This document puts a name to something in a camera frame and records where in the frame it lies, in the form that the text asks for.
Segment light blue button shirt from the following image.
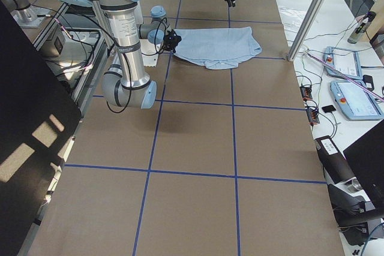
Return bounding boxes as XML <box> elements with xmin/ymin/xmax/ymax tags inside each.
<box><xmin>174</xmin><ymin>26</ymin><xmax>262</xmax><ymax>70</ymax></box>

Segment metal reacher grabber tool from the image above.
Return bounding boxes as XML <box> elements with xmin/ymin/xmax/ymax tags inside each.
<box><xmin>304</xmin><ymin>52</ymin><xmax>383</xmax><ymax>102</ymax></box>

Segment upper blue teach pendant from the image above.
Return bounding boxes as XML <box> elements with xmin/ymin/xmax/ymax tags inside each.
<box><xmin>324</xmin><ymin>46</ymin><xmax>363</xmax><ymax>80</ymax></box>

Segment blue teach pendant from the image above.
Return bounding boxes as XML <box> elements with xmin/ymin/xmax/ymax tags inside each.
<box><xmin>329</xmin><ymin>80</ymin><xmax>383</xmax><ymax>121</ymax></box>
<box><xmin>324</xmin><ymin>46</ymin><xmax>363</xmax><ymax>80</ymax></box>

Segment black power strips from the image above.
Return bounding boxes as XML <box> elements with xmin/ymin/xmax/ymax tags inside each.
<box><xmin>299</xmin><ymin>85</ymin><xmax>320</xmax><ymax>127</ymax></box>

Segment dark panel foreground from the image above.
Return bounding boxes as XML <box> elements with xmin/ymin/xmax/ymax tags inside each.
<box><xmin>1</xmin><ymin>7</ymin><xmax>81</xmax><ymax>255</ymax></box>

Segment lower blue teach pendant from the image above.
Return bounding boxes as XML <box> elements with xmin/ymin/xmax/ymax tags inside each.
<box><xmin>329</xmin><ymin>80</ymin><xmax>383</xmax><ymax>121</ymax></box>

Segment black monitor corner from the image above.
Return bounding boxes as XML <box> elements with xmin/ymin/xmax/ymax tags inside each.
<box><xmin>343</xmin><ymin>121</ymin><xmax>383</xmax><ymax>208</ymax></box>

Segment black monitor stand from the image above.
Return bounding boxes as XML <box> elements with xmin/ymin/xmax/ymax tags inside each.
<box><xmin>327</xmin><ymin>177</ymin><xmax>383</xmax><ymax>246</ymax></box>

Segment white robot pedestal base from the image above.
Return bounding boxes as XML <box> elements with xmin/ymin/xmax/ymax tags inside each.
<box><xmin>140</xmin><ymin>39</ymin><xmax>160</xmax><ymax>67</ymax></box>

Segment aluminium frame post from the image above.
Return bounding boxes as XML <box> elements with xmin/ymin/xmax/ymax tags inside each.
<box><xmin>287</xmin><ymin>0</ymin><xmax>324</xmax><ymax>62</ymax></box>

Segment black table cables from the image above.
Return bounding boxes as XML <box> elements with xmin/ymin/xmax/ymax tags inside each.
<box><xmin>293</xmin><ymin>13</ymin><xmax>384</xmax><ymax>140</ymax></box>

